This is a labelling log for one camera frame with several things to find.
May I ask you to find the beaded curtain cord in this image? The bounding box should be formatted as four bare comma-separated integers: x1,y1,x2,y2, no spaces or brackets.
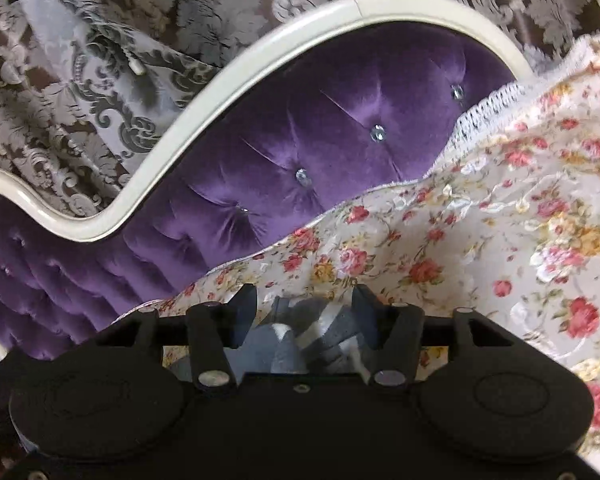
115,45,148,76

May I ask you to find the grey white striped sweater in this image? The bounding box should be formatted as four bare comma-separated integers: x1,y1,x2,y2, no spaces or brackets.
225,295,378,376

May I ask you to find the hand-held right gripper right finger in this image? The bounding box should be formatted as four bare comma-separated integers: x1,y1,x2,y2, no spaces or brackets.
352,284,511,388

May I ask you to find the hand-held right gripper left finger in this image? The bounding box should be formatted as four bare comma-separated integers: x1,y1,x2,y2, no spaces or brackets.
97,284,258,392

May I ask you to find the purple tufted sofa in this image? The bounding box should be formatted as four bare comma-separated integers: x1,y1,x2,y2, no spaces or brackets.
0,0,536,361

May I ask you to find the floral blanket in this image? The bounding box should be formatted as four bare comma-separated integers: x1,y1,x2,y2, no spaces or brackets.
117,35,600,476

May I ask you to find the dark damask curtain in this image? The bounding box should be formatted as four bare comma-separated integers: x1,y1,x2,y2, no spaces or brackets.
0,0,600,216

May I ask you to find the light damask curtain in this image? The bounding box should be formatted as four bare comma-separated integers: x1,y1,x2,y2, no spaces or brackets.
5,0,216,176

